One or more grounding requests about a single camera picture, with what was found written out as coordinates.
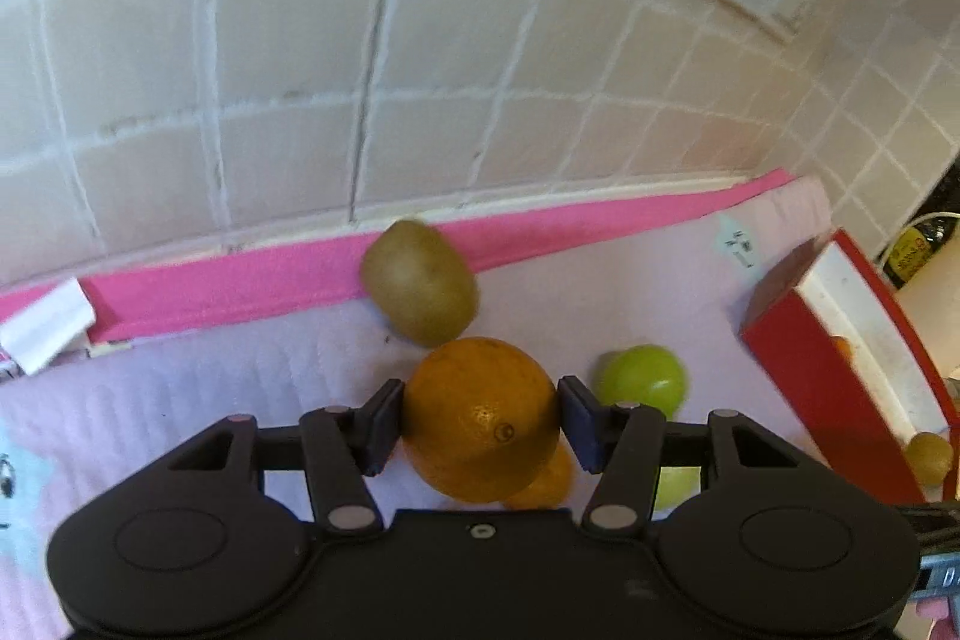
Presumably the small orange mandarin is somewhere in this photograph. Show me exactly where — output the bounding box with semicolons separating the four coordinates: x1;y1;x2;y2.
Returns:
503;438;574;510

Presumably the dark sauce bottle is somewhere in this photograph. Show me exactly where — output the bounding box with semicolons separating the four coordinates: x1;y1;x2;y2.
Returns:
877;211;958;289

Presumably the pink quilted mat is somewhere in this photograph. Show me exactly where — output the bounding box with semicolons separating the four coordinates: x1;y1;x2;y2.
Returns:
2;177;830;638

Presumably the green lime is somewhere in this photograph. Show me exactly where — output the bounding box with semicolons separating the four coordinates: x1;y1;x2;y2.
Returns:
594;344;688;419
654;466;701;512

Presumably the red white box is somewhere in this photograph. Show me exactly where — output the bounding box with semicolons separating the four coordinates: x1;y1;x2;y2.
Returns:
740;229;958;503

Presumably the white plastic clip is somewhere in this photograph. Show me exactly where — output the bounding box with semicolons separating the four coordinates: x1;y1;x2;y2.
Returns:
0;278;96;378

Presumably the brown kiwi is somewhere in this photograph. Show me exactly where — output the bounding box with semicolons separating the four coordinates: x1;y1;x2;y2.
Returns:
359;220;480;347
905;432;955;487

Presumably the large orange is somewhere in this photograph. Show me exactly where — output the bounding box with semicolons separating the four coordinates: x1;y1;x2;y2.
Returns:
402;336;558;503

